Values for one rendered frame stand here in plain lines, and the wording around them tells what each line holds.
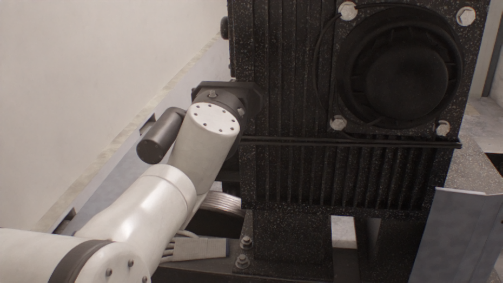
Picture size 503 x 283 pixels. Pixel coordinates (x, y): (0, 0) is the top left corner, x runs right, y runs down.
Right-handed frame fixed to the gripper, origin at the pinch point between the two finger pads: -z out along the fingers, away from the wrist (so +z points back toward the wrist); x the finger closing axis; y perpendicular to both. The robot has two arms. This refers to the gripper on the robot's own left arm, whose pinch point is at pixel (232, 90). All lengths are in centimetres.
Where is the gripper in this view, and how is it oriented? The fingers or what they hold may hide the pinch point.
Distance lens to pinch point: 67.0
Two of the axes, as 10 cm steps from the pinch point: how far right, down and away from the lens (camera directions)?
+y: 0.2, 8.7, 4.9
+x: -9.9, -0.5, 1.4
